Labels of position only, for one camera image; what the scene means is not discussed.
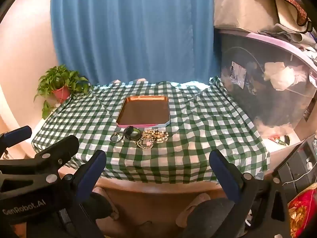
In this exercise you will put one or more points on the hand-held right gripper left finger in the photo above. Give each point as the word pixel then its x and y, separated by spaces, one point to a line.
pixel 93 169

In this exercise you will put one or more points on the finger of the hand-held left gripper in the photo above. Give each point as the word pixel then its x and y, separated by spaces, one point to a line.
pixel 58 151
pixel 16 135

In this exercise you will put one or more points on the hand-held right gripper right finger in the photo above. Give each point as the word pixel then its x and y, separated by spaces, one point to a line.
pixel 224 173

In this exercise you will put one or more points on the copper tray with pink rim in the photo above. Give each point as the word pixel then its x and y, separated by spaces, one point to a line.
pixel 143 111

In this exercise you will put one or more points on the person's left leg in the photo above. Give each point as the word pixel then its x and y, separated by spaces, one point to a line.
pixel 100 203

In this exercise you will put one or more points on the person's leg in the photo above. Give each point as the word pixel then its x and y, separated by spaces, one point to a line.
pixel 208 213
pixel 100 203

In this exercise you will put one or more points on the person's right leg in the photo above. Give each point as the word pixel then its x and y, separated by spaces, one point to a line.
pixel 208 213

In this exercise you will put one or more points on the green checkered tablecloth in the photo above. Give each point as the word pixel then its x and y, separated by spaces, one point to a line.
pixel 198 129

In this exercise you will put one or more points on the black bangle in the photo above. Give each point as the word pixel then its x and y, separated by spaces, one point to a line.
pixel 131 132

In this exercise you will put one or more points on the red printed bag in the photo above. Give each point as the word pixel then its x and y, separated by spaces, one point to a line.
pixel 279 140

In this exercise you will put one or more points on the potted green plant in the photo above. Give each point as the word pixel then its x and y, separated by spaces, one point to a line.
pixel 62 84

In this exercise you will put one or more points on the black electronic device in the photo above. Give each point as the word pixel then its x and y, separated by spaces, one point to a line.
pixel 299 166

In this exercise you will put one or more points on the red floral cushion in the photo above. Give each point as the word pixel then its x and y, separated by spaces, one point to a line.
pixel 302 213

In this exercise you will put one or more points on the clear storage box purple lid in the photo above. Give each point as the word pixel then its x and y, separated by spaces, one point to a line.
pixel 272 99

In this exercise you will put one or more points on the blue curtain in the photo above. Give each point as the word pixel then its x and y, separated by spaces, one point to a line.
pixel 133 29

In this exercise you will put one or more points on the pile of clothes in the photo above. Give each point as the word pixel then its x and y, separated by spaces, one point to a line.
pixel 297 38

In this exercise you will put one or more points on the grey fabric storage box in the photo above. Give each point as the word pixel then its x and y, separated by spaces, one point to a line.
pixel 242 2

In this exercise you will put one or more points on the patterned cloth bag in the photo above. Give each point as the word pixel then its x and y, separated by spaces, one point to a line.
pixel 292 2

